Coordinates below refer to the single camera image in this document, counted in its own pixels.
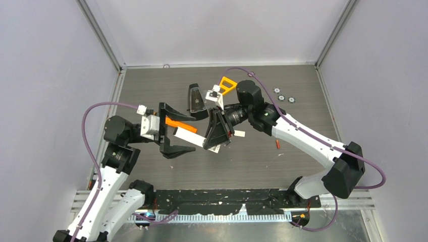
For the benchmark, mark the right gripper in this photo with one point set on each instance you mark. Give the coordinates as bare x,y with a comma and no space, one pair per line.
220,130

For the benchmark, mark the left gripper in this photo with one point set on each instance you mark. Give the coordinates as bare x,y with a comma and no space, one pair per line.
164,110

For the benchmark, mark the long white box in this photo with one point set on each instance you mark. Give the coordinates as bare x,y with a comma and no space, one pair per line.
189,136

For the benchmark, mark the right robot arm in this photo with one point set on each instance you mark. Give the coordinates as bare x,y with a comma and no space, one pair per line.
343,167

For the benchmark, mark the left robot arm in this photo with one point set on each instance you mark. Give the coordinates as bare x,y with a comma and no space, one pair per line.
97,219

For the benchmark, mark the orange toy microphone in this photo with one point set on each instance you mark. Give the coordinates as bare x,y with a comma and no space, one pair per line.
177,124

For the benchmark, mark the black metronome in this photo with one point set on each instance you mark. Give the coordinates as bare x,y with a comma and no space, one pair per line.
196,104

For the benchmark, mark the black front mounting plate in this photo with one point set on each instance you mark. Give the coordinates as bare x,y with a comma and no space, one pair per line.
229,201

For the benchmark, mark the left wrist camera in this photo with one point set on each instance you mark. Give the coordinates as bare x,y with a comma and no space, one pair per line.
149,125

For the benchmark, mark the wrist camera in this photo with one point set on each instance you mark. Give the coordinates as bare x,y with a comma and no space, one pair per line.
215,96
149,125

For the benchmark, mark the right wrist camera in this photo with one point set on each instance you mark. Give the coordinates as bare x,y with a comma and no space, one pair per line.
215,96

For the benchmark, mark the yellow triangle bracket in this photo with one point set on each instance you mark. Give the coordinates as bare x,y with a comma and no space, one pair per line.
227,85

